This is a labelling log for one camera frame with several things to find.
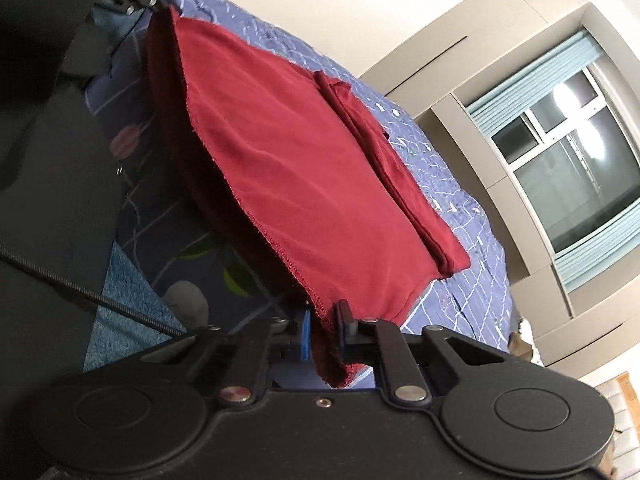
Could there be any blue checked floral quilt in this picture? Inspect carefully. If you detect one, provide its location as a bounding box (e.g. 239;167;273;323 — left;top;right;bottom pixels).
82;0;517;391

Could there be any black cable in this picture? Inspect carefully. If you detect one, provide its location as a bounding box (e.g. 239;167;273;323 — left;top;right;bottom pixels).
0;251;195;338

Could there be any person's dark clothing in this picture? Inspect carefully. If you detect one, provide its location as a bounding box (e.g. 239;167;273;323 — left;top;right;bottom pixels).
0;0;128;377

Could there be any beige tall wardrobe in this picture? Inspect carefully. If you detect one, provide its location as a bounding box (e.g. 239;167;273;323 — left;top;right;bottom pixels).
510;259;640;377
359;0;592;112

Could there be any blue floor mat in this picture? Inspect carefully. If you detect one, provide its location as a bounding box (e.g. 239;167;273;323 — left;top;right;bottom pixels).
81;240;192;373

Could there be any light blue curtain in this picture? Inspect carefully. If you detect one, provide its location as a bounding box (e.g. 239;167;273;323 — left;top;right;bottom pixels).
552;199;640;294
466;29;607;137

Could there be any beige window cabinet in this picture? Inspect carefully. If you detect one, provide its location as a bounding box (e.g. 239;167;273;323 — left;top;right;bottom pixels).
414;94;557;282

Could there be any red long-sleeved sweater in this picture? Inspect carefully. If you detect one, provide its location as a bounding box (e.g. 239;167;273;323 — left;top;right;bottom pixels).
145;5;472;390

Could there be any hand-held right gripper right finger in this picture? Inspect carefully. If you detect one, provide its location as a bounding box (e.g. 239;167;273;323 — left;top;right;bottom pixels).
335;300;507;407

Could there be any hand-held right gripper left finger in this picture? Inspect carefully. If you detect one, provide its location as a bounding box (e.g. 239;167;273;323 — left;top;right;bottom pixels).
140;309;313;407

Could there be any window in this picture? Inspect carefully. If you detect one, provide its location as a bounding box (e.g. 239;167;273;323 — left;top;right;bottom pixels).
487;62;640;256

